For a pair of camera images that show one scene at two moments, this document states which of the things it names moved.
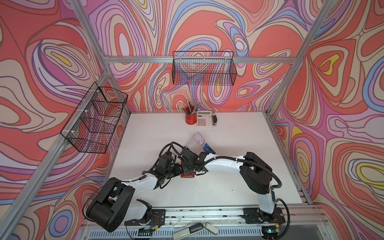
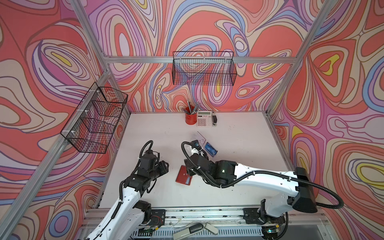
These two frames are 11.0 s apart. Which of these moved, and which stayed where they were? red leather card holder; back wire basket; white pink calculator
Moved: red leather card holder
Stayed: back wire basket; white pink calculator
